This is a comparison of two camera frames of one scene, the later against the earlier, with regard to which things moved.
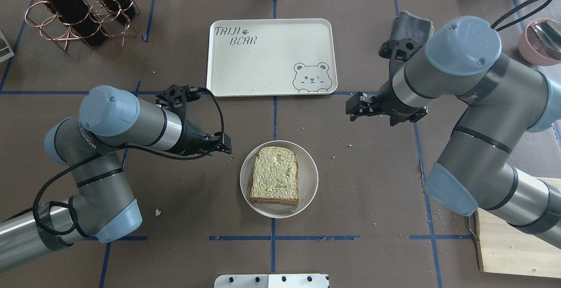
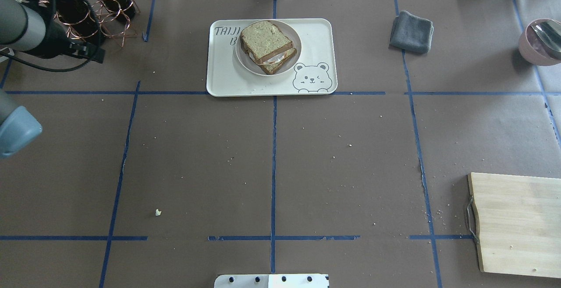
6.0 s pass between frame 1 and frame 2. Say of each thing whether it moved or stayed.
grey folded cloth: stayed
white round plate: moved
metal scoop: stayed
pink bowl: stayed
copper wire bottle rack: stayed
